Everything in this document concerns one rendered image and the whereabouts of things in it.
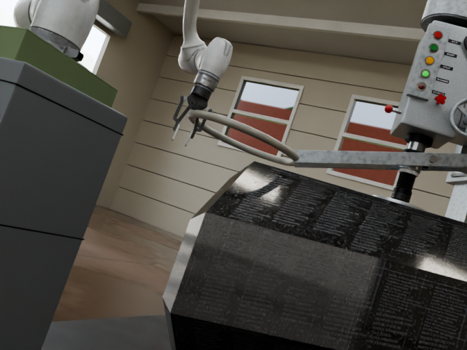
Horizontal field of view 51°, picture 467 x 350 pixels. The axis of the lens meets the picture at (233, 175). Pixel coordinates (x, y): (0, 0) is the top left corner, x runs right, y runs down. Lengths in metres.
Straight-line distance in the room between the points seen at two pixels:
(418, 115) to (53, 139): 1.25
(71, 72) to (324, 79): 7.75
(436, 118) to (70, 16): 1.28
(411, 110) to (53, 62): 1.23
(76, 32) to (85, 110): 0.25
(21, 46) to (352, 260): 1.08
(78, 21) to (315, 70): 7.80
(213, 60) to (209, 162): 7.53
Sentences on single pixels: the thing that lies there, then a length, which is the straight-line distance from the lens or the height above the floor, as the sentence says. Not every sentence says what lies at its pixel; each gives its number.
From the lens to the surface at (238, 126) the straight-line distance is 1.73.
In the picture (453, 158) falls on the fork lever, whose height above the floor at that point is 1.08.
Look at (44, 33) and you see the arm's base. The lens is 1.54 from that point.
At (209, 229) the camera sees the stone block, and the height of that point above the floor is 0.55.
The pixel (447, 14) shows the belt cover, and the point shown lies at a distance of 2.09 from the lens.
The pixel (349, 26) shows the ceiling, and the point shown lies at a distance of 7.89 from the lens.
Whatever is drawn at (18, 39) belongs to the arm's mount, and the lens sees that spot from 1.40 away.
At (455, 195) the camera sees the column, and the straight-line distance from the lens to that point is 2.70.
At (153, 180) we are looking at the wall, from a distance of 10.04.
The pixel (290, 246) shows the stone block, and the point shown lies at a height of 0.59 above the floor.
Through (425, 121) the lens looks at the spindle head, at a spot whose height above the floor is 1.17.
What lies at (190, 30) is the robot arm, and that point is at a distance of 2.06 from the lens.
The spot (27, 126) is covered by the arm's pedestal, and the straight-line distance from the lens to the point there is 1.34.
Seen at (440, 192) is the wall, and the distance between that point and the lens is 8.02.
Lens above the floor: 0.60
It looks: 5 degrees up
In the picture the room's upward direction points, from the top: 19 degrees clockwise
